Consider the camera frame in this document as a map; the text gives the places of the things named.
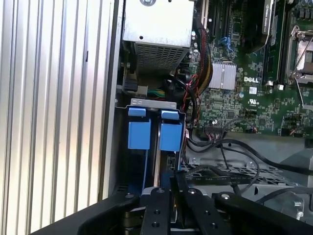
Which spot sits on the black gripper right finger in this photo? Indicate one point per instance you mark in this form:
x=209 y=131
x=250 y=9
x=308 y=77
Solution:
x=256 y=210

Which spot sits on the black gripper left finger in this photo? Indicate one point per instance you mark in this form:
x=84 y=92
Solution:
x=156 y=213

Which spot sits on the hard disk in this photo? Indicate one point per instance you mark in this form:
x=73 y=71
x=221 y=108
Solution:
x=171 y=137

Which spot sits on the blue disk carrier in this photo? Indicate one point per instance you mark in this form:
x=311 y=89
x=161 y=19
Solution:
x=139 y=134

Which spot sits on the silver metal disk bay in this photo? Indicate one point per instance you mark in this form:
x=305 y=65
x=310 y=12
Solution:
x=151 y=102

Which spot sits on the black RAM slot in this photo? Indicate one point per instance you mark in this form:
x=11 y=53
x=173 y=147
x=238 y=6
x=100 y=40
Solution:
x=283 y=49

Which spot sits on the black expansion slot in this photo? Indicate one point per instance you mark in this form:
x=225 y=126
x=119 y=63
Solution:
x=215 y=17

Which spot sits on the beige expansion slot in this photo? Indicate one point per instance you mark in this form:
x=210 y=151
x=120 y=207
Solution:
x=204 y=13

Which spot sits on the grey metal PC case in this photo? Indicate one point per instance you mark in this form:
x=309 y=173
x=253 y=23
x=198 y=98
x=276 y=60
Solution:
x=281 y=147

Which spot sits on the black header connector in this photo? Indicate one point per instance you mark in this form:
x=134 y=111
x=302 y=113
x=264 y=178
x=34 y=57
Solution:
x=213 y=127

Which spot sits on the green Dell motherboard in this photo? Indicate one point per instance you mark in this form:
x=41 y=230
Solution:
x=269 y=107

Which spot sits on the small white plug connector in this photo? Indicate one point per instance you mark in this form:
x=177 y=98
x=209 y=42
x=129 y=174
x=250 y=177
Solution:
x=143 y=91

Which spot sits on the silver finned heatsink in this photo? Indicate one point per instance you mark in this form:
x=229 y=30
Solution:
x=223 y=76

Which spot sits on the CPU socket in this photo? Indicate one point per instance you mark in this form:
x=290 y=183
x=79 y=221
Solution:
x=308 y=64

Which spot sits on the thin metal locking lever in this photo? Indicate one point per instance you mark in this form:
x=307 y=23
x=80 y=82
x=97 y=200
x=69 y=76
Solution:
x=304 y=58

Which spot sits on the green RAM stick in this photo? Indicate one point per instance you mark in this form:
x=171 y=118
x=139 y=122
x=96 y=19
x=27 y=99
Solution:
x=271 y=46

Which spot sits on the blue board connector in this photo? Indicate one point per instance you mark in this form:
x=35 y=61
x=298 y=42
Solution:
x=226 y=44

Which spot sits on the black graphics card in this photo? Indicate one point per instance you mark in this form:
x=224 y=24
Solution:
x=256 y=24

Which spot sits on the silver perforated metal box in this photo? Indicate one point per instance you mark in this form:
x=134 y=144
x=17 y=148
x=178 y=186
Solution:
x=156 y=24

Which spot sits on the silver socket cover frame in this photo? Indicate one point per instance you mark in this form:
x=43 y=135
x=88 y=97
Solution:
x=302 y=76

